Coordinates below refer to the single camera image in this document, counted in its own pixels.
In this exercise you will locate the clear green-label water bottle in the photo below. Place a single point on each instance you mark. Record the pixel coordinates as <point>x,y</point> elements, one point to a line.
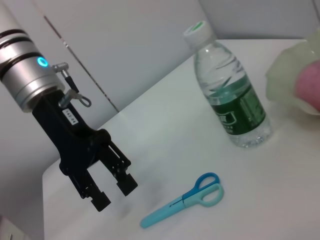
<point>235,105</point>

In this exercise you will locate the pink peach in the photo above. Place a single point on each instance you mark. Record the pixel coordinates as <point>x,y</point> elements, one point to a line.
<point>308,87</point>

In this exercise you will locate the blue capped scissors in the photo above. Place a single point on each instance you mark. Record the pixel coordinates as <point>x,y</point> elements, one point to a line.
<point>170,207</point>

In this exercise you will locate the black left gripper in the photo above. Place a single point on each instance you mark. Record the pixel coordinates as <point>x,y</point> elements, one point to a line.
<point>72,140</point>

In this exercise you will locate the translucent green wavy fruit plate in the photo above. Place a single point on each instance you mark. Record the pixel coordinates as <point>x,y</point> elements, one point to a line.
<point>282,75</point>

